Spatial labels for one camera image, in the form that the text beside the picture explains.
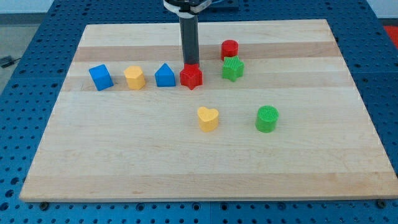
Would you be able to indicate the green star block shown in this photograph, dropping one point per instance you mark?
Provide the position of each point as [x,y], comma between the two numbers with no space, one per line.
[233,68]

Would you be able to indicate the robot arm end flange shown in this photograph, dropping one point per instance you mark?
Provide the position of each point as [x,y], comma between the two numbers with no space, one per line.
[186,6]

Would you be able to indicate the red star block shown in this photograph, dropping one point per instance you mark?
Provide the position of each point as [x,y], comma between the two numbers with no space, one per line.
[191,76]

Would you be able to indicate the yellow heart block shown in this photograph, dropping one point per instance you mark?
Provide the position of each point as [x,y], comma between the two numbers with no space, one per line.
[208,119]

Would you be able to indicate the blue pentagon block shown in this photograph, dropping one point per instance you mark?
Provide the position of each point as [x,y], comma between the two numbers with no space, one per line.
[165,77]

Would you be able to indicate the green cylinder block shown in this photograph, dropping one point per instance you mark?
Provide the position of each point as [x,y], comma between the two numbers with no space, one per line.
[266,120]

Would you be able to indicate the yellow hexagon block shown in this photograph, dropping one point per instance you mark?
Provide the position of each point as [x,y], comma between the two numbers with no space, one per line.
[135,77]

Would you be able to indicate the red cylinder block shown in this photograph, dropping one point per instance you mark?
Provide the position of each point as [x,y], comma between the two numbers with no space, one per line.
[229,48]

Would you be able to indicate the wooden board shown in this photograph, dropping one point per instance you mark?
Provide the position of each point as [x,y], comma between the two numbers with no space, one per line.
[124,145]

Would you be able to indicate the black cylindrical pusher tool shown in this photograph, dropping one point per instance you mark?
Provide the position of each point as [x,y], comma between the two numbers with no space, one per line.
[189,38]

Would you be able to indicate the blue cube block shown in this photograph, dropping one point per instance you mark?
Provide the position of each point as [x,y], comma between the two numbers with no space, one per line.
[101,77]

